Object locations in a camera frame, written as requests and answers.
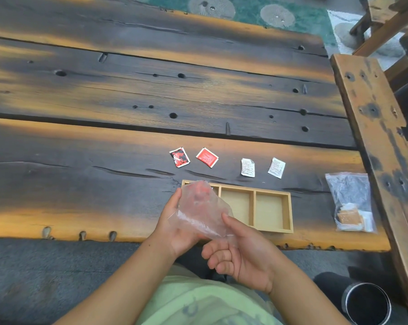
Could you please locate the person's left hand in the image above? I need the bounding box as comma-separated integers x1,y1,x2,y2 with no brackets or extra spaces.
153,187,210,260

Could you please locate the person's right hand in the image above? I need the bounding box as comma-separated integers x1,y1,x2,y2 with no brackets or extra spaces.
200,213,287,295

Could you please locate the clear plastic zip bag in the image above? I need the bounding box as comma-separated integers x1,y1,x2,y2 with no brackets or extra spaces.
167,180,238,247
325,172,378,233

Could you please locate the wooden three-compartment tray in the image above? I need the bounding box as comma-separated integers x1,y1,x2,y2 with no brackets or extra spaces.
180,179,294,234

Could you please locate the pile of red sachets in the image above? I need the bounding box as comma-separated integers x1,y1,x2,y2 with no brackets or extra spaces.
190,182,214,202

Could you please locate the red black sachet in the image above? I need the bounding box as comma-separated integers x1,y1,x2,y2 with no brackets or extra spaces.
169,147,191,169

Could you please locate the white sachet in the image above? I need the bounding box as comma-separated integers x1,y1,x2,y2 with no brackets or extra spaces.
267,157,287,180
240,158,256,178

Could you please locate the pile of white sachets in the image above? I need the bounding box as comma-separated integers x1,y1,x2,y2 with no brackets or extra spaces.
336,203,375,232

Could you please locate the person's left forearm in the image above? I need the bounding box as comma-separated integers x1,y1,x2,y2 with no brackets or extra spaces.
53,240,177,325

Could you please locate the person's light green shirt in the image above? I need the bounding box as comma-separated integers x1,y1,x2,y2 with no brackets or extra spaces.
136,264,284,325

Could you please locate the black lined metal bin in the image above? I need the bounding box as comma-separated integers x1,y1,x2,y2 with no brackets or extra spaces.
314,271,393,325

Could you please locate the long rustic wooden bench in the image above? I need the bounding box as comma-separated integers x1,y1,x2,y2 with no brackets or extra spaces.
329,30,408,324

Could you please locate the round stone floor disc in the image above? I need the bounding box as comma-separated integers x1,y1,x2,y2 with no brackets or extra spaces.
187,0,236,20
259,4,296,29

